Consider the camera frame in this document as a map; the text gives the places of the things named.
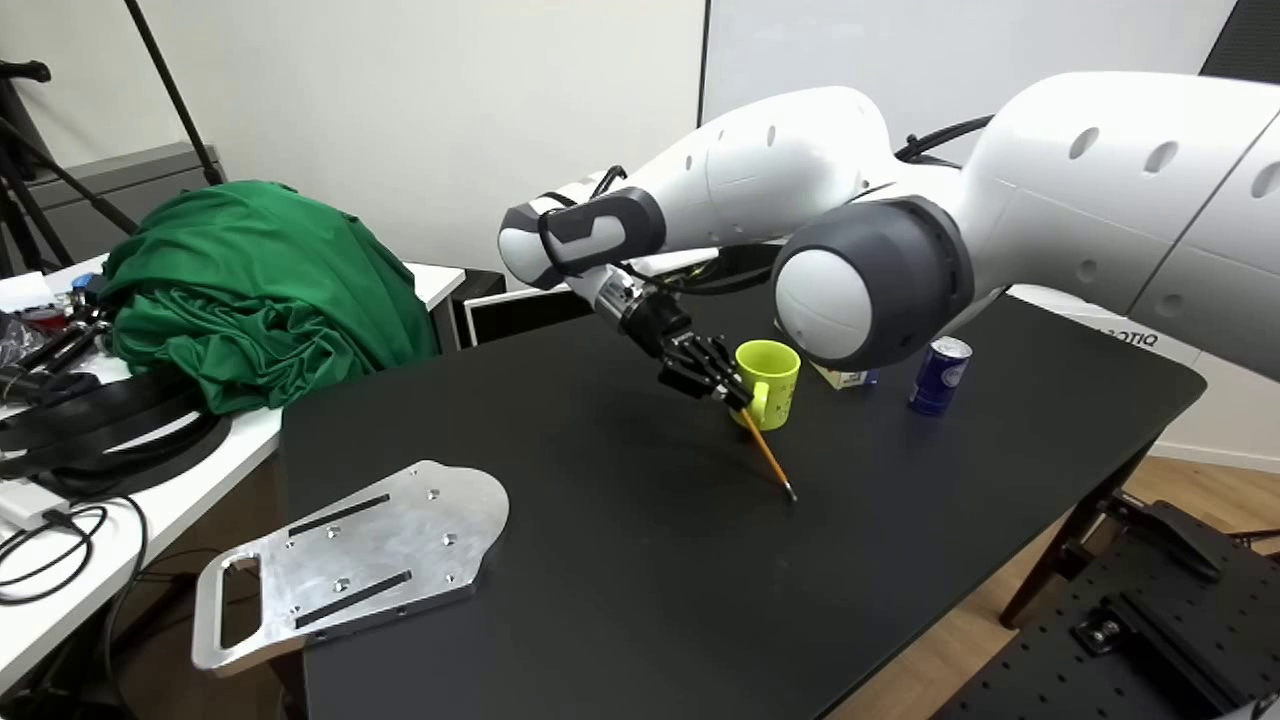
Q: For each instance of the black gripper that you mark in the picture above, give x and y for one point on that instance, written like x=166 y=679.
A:
x=660 y=320

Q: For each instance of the orange pencil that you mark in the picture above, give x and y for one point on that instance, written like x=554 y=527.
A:
x=766 y=457

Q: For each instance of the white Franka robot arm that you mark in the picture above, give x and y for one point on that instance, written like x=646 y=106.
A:
x=1013 y=202

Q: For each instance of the yellow-green mug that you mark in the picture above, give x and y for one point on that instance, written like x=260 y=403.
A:
x=772 y=382

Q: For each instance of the black framed monitor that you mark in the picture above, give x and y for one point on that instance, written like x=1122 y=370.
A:
x=521 y=312

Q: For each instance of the blue drink can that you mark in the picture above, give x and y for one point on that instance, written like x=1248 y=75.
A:
x=941 y=374

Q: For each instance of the silver metal mounting plate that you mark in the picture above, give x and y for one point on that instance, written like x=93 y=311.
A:
x=363 y=554

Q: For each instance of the white cardboard box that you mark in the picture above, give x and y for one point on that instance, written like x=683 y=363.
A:
x=1142 y=335

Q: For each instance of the green cloth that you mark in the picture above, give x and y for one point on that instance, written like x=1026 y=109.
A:
x=260 y=293

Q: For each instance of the black perforated breadboard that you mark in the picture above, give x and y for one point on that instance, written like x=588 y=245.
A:
x=1146 y=625

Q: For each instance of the white side table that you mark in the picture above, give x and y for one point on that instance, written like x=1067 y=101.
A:
x=202 y=483

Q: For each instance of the black stand pole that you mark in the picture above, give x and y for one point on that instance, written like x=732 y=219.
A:
x=176 y=97

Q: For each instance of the black tripod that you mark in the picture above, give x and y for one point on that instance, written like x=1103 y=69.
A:
x=32 y=173

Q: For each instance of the dark wall panel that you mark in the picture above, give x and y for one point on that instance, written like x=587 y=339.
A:
x=1246 y=43

